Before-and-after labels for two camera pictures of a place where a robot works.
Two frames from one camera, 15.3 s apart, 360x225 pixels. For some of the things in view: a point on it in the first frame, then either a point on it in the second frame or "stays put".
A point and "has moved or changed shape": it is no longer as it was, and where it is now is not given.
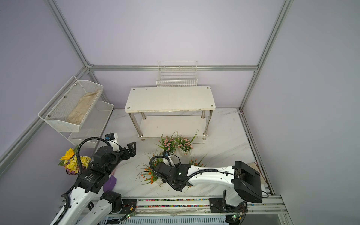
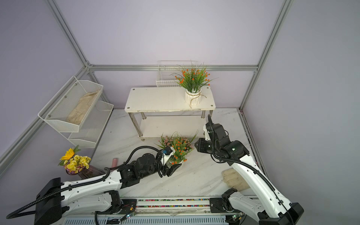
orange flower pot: [194, 161] → [182, 146]
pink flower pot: [168, 143] stays put
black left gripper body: [122, 155] → [157, 168]
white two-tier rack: [155, 111] stays put
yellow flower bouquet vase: [70, 162] stays put
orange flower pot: [150, 176] has moved or changed shape
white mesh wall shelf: [77, 112] stays put
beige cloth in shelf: [82, 108] stays put
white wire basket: [176, 73] stays put
